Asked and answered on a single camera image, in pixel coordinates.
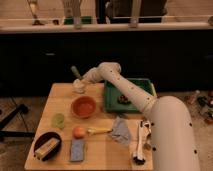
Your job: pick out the blue sponge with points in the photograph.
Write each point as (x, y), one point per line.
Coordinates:
(77, 150)

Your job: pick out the green pepper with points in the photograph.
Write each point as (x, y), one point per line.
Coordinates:
(76, 72)

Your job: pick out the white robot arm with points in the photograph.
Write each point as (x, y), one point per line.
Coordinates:
(172, 139)

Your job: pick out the wooden block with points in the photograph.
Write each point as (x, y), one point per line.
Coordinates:
(47, 147)

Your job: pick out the orange bowl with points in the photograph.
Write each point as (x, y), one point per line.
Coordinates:
(83, 107)

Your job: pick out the grey cloth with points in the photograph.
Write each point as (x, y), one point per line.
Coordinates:
(120, 132)

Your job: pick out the green plastic cup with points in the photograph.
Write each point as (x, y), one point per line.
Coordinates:
(58, 121)

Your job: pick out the dark brown bowl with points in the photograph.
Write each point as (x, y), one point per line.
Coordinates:
(43, 139)

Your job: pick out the green tray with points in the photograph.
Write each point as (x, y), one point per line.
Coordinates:
(112, 94)

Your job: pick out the orange fruit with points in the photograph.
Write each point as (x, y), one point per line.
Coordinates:
(78, 132)

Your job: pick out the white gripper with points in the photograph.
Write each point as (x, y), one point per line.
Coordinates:
(91, 76)

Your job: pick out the white paper cup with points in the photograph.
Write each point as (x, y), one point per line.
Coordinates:
(79, 86)

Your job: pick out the white black handled tool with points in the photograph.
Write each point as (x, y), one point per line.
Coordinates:
(143, 132)

